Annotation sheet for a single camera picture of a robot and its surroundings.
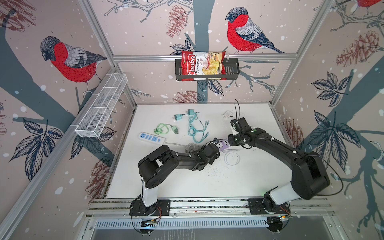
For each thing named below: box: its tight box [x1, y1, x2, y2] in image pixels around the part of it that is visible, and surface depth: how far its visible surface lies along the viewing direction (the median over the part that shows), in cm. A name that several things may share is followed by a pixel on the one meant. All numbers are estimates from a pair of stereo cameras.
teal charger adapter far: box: [187, 109, 195, 116], surface depth 116 cm
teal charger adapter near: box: [174, 114, 183, 121], surface depth 113 cm
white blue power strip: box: [138, 132, 166, 145], surface depth 100 cm
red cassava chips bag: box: [181, 50, 227, 82], surface depth 90 cm
